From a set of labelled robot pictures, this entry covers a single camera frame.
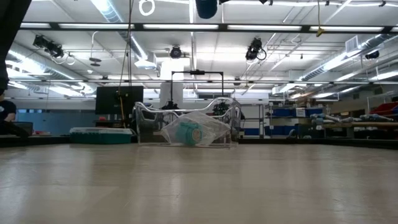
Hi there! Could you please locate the blue storage bin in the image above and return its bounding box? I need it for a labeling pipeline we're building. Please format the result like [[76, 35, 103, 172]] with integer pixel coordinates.
[[272, 107, 296, 118], [304, 107, 324, 117]]

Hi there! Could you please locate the clear plastic tray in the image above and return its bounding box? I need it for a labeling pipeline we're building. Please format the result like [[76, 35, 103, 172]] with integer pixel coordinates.
[[132, 96, 243, 148]]

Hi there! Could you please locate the black monitor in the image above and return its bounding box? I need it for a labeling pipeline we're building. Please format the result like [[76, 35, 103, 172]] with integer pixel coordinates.
[[95, 85, 145, 115]]

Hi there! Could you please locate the person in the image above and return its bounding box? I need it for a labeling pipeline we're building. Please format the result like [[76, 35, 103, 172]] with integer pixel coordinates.
[[0, 92, 17, 135]]

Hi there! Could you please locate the black hanging cable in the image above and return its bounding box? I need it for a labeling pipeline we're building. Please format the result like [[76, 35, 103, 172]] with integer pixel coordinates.
[[117, 0, 134, 128]]

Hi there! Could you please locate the green bandage roll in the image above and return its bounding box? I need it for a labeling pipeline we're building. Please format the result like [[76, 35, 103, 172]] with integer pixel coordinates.
[[175, 121, 203, 147]]

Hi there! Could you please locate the clear plastic bag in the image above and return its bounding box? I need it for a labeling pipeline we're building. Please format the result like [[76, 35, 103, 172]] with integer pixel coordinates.
[[160, 111, 232, 147]]

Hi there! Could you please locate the yellow hanging cable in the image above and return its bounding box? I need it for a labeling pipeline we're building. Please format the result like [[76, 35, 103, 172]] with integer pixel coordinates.
[[315, 0, 326, 38]]

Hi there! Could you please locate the blue bandage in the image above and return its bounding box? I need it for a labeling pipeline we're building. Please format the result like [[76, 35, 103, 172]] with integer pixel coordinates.
[[195, 0, 219, 20]]

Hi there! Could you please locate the wooden workbench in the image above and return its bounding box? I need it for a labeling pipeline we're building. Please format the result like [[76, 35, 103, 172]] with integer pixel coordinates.
[[310, 112, 398, 139]]

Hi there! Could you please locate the white cable ring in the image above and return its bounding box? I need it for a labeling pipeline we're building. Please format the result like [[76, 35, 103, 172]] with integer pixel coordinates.
[[138, 0, 156, 17]]

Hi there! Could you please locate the red storage bin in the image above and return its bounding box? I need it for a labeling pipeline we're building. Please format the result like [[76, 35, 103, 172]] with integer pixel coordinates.
[[369, 101, 398, 116]]

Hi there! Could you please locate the black ceiling camera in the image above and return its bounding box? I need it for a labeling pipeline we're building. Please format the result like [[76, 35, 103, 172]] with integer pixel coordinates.
[[32, 34, 65, 59], [169, 45, 183, 60], [364, 49, 381, 60], [244, 37, 267, 62]]

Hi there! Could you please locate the green first aid kit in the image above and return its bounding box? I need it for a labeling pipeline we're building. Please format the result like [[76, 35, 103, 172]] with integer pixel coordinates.
[[69, 126, 134, 145]]

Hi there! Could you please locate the LED light bar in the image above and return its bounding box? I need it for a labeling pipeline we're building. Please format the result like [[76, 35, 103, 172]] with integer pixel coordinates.
[[18, 21, 398, 35]]

